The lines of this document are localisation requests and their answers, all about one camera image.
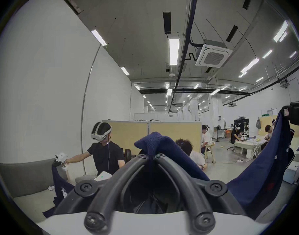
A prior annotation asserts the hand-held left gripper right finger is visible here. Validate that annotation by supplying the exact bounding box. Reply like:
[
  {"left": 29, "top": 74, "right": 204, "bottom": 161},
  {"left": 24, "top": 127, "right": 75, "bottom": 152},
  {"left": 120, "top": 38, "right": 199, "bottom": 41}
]
[{"left": 154, "top": 153, "right": 245, "bottom": 233}]

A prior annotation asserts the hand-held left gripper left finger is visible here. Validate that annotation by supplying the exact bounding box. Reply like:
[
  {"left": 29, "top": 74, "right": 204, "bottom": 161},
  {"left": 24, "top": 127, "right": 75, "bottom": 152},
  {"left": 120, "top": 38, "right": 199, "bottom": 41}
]
[{"left": 54, "top": 153, "right": 153, "bottom": 234}]

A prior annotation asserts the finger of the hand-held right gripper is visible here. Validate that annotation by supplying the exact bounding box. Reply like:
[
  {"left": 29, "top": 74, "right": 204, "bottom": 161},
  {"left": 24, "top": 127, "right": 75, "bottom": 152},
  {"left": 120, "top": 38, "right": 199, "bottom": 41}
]
[{"left": 283, "top": 101, "right": 299, "bottom": 126}]

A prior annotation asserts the dark blue shirt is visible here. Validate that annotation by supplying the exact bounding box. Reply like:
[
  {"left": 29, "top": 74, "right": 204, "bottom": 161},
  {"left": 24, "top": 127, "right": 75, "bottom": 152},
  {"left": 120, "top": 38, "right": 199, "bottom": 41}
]
[{"left": 125, "top": 106, "right": 295, "bottom": 220}]

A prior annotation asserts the wooden chair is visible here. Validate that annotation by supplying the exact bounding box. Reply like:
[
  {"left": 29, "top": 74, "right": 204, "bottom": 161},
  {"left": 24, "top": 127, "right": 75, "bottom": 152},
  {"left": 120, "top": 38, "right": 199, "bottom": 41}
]
[{"left": 204, "top": 141, "right": 216, "bottom": 164}]

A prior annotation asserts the dark blue garment white print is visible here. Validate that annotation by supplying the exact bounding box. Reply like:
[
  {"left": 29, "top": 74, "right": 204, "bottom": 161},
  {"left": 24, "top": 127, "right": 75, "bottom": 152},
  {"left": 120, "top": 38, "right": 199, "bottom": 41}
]
[{"left": 43, "top": 164, "right": 76, "bottom": 218}]

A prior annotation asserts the white box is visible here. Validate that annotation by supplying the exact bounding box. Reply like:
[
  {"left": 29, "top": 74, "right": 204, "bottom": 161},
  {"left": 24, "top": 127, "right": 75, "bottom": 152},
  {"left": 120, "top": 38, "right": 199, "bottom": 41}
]
[{"left": 283, "top": 161, "right": 299, "bottom": 184}]

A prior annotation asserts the low table with white sheet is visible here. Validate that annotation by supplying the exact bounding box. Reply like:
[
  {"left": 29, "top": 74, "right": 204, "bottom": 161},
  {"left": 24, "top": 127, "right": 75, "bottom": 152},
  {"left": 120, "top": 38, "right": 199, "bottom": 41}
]
[{"left": 233, "top": 138, "right": 260, "bottom": 159}]

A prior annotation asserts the bed with beige sheet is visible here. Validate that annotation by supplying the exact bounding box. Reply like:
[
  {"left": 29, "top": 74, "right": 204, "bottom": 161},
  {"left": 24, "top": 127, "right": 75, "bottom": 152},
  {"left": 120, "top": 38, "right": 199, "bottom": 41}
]
[{"left": 13, "top": 189, "right": 66, "bottom": 226}]

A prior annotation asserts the grey padded headboard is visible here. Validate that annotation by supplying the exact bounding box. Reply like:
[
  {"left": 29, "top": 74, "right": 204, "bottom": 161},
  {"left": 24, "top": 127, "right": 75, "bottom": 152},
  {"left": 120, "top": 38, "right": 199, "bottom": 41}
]
[{"left": 0, "top": 159, "right": 68, "bottom": 198}]

